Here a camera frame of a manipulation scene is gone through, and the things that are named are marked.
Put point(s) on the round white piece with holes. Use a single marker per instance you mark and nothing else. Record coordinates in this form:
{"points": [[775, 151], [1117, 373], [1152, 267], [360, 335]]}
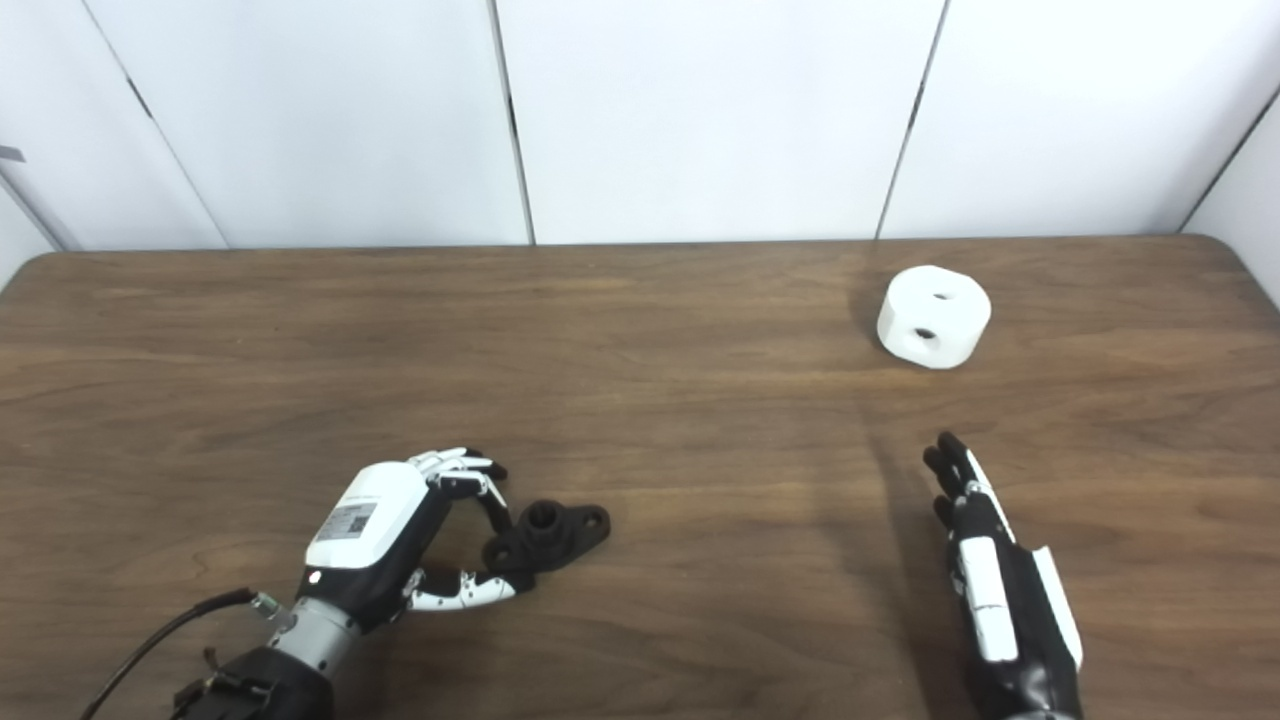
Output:
{"points": [[935, 310]]}

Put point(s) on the black flanged holder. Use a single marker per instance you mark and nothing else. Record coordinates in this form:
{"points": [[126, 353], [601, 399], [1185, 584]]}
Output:
{"points": [[550, 535]]}

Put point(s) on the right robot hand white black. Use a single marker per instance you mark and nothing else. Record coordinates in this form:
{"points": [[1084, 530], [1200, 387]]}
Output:
{"points": [[1000, 600]]}

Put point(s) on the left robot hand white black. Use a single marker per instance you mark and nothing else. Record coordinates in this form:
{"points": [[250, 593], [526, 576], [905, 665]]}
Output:
{"points": [[370, 540]]}

